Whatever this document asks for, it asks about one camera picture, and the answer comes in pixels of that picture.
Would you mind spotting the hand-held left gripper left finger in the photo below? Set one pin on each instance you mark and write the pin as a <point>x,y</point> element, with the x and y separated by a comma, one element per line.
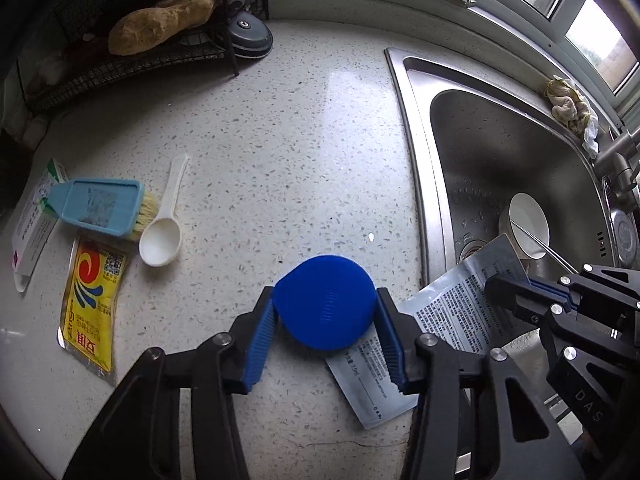
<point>260,342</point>

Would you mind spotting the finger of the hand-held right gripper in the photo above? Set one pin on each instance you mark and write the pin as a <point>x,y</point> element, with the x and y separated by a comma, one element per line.
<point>510,292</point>
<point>550,289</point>

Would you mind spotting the metal faucet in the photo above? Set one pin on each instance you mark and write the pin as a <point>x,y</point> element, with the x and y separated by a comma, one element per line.
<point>617,160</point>

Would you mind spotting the beige rag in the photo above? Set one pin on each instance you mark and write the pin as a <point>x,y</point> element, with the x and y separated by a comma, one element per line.
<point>567,105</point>

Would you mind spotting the yellow red seasoning sachet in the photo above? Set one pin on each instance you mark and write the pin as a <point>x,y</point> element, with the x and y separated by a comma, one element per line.
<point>90,310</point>

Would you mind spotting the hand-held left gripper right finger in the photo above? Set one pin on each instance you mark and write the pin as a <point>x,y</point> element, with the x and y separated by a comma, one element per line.
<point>391,342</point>

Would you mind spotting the white medicine box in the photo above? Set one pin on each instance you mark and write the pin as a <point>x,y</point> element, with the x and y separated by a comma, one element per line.
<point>32,230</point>

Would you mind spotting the blue round plastic lid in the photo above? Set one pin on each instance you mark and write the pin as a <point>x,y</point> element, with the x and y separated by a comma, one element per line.
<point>325,300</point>

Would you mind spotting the white plastic measuring spoon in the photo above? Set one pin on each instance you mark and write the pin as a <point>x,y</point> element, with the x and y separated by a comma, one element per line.
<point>160,240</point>

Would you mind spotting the thin metal stick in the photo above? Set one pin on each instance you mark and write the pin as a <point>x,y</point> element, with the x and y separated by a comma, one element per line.
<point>547,250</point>

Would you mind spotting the dark grey round lid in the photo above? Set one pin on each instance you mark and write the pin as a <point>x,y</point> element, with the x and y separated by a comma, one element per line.
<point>247,35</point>

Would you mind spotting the round metal sink cap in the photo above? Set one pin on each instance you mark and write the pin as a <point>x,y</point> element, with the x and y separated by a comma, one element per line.
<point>625,235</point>

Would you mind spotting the bread roll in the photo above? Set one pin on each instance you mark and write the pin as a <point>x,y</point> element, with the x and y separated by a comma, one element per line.
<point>150,25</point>

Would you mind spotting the light blue scrub brush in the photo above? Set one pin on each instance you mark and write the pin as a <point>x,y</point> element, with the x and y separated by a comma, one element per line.
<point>100,202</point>

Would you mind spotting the grey white printed packet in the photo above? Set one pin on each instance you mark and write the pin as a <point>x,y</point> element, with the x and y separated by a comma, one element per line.
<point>450,305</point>

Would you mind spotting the white bowl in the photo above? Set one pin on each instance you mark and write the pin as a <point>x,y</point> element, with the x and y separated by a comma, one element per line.
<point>530,220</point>

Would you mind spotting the sink drain strainer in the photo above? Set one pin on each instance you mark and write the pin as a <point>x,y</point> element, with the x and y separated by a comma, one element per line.
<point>472,250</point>

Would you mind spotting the stainless steel sink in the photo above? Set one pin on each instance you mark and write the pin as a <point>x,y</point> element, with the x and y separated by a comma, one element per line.
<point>490,150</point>

